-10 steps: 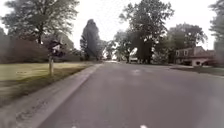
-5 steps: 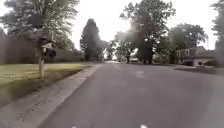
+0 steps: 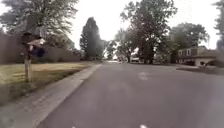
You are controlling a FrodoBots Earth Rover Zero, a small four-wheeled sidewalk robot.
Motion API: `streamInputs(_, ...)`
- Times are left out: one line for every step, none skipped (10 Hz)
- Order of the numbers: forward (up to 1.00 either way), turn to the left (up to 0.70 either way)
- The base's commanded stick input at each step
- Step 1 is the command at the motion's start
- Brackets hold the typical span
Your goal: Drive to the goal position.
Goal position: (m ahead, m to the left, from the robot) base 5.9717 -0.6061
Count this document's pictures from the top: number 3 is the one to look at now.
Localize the white vehicle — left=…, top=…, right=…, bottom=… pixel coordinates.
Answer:
left=129, top=56, right=141, bottom=64

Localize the dark conical tree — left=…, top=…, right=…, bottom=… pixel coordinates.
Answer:
left=79, top=16, right=105, bottom=61

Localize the grey asphalt road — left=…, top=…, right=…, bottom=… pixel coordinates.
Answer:
left=36, top=61, right=224, bottom=128

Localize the tall large tree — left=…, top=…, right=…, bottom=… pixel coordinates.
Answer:
left=114, top=0, right=179, bottom=65

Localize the dry grass lawn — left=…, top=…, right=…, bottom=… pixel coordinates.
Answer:
left=0, top=61, right=98, bottom=107

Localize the pale concrete kerb strip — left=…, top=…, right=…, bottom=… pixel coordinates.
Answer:
left=0, top=63, right=103, bottom=128

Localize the wide green tree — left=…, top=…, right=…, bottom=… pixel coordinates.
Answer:
left=166, top=22, right=211, bottom=64

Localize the two-storey house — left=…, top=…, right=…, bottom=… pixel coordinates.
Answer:
left=174, top=45, right=224, bottom=68

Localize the spreading leafy tree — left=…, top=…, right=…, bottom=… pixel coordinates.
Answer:
left=0, top=0, right=80, bottom=51

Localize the dark grass verge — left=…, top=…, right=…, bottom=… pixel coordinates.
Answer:
left=176, top=65, right=224, bottom=76

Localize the brown wooden fence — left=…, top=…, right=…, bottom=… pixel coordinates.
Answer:
left=0, top=33, right=83, bottom=65

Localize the mailbox on wooden post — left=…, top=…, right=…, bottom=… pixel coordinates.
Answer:
left=20, top=31, right=47, bottom=84

